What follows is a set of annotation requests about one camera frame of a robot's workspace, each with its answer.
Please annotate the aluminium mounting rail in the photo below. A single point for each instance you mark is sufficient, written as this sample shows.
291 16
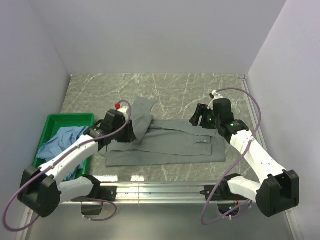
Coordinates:
156 193

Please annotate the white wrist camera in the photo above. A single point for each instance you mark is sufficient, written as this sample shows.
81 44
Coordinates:
124 109
214 95

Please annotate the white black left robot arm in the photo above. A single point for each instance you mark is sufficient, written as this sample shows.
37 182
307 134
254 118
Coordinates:
43 188

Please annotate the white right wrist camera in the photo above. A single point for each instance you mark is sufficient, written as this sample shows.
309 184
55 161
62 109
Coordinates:
214 95

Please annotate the green plastic bin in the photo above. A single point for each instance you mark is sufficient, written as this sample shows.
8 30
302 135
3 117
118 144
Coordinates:
56 121

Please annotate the grey long sleeve shirt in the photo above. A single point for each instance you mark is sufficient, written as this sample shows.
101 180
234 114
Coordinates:
162 142

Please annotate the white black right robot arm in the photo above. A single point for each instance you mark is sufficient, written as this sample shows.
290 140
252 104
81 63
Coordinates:
277 189

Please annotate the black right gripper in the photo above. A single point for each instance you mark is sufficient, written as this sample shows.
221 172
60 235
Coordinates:
201 110

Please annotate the blue long sleeve shirt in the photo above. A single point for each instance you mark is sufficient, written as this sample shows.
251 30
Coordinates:
64 138

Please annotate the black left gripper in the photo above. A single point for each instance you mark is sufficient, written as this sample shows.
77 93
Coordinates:
130 136

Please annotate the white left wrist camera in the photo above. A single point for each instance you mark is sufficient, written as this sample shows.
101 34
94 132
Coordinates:
124 109

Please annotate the aluminium side rail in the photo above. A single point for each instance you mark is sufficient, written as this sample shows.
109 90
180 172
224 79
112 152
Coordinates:
253 111

